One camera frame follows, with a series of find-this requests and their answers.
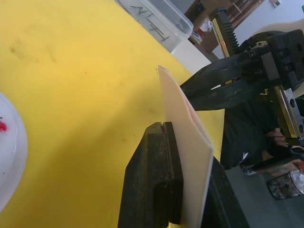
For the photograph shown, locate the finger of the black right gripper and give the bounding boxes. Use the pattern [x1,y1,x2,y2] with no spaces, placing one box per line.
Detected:
[187,80,265,112]
[179,53,260,95]

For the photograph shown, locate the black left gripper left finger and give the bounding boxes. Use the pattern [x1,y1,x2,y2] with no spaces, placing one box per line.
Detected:
[117,121,185,228]

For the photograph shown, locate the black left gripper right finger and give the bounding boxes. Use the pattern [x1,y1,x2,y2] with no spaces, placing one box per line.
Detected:
[200,155,250,228]

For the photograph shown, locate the beige matchbox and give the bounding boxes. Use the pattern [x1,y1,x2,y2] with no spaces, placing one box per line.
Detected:
[158,65,215,228]

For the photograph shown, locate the white cake with red bits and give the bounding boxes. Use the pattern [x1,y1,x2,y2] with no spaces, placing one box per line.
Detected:
[0,92,29,205]

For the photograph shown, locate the person in dark clothes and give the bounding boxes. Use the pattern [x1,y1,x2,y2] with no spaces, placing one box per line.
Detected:
[220,95,304,171]

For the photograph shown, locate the glass jar with dark contents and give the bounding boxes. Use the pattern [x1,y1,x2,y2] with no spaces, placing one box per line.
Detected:
[266,170,304,200]

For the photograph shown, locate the clear plastic storage box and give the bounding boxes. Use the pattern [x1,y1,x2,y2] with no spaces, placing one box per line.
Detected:
[115,0,194,52]

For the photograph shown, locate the yellow table mat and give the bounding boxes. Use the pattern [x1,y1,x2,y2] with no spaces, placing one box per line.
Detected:
[0,0,226,228]

